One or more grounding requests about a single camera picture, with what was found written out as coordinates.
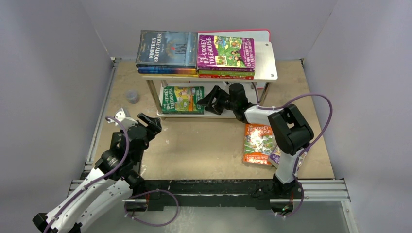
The Jane Eyre book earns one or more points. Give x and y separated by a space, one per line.
165 70

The Nineteen Eighty-Four blue book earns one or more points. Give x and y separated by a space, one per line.
167 49

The yellow book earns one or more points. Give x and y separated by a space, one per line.
172 75

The black Moon Sixpence book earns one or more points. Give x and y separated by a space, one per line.
117 150

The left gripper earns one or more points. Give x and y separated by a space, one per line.
152 130

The orange Treehouse book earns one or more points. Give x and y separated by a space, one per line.
258 145

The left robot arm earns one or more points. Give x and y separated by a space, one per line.
62 219

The black aluminium base frame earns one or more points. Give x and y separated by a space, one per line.
257 193

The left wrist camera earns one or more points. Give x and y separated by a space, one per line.
122 119

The small clear plastic cup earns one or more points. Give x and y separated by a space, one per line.
132 96

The white two-tier metal shelf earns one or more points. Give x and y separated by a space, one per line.
265 73

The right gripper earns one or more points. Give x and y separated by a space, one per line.
220 101

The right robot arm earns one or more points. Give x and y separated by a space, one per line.
292 133

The dark green Treehouse book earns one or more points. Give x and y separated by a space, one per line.
182 100

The purple Treehouse book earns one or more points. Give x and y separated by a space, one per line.
274 157

